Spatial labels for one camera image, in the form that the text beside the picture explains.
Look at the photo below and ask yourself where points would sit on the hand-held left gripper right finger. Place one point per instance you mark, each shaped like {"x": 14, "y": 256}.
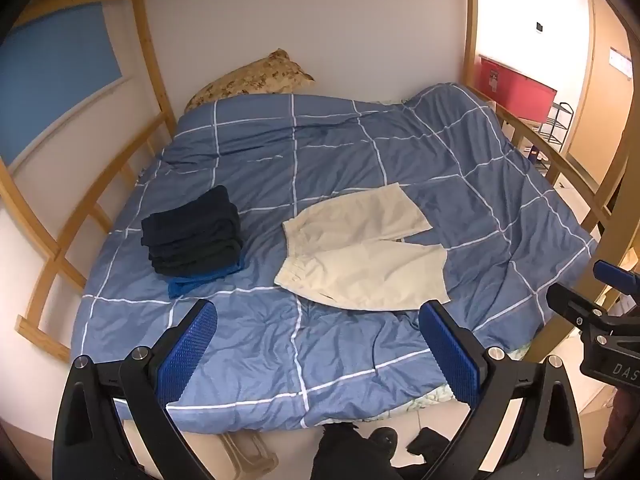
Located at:
{"x": 447, "y": 350}

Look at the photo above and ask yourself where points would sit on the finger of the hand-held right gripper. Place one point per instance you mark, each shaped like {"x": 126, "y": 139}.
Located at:
{"x": 616, "y": 275}
{"x": 575, "y": 306}

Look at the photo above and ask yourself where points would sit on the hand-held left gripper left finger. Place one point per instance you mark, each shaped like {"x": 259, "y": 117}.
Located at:
{"x": 187, "y": 350}

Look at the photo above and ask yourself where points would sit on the beige pants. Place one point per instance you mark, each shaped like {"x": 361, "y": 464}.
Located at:
{"x": 360, "y": 270}

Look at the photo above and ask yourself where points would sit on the person's right forearm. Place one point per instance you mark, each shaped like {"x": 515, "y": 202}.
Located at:
{"x": 622, "y": 435}

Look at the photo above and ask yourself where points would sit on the floral bed sheet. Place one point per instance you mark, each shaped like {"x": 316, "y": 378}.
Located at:
{"x": 435, "y": 399}

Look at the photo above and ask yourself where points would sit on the blue folded cloth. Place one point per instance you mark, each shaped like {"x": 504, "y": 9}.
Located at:
{"x": 187, "y": 287}

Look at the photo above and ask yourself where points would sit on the black shoe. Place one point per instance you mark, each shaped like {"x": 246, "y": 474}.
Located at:
{"x": 430, "y": 445}

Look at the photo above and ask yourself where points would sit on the stack of dark folded clothes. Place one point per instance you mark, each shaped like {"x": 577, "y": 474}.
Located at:
{"x": 195, "y": 230}

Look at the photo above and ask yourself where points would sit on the person's leg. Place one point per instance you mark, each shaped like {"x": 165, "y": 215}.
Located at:
{"x": 345, "y": 455}

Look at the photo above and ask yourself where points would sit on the black shoe rack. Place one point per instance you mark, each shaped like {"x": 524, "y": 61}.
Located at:
{"x": 552, "y": 130}

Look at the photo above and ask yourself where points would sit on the wooden door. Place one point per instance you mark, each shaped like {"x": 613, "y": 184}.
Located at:
{"x": 595, "y": 85}

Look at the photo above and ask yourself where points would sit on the paper sheet on door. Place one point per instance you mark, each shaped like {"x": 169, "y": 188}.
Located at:
{"x": 620, "y": 62}

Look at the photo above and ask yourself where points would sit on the blue checked blanket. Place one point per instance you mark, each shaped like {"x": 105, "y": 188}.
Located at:
{"x": 325, "y": 160}

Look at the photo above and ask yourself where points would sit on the brown patterned pillow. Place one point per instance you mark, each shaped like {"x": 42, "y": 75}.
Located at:
{"x": 250, "y": 80}

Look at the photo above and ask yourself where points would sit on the wooden bunk bed frame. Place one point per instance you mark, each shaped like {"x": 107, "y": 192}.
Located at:
{"x": 148, "y": 50}

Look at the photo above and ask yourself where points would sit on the blue wall panel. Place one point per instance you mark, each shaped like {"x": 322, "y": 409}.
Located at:
{"x": 55, "y": 75}

